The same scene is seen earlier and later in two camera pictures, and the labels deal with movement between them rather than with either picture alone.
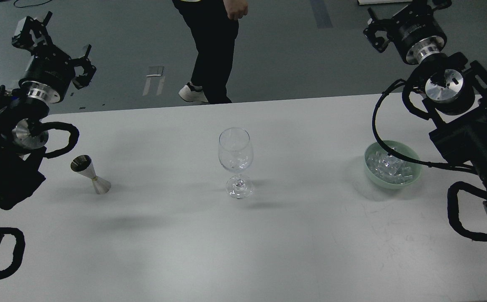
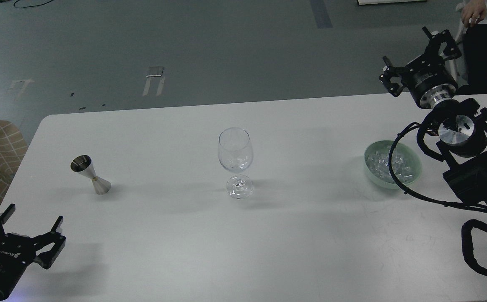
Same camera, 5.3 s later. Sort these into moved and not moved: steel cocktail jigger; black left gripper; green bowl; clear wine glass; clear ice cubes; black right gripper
Moved: black right gripper; black left gripper
Not moved: clear ice cubes; green bowl; steel cocktail jigger; clear wine glass
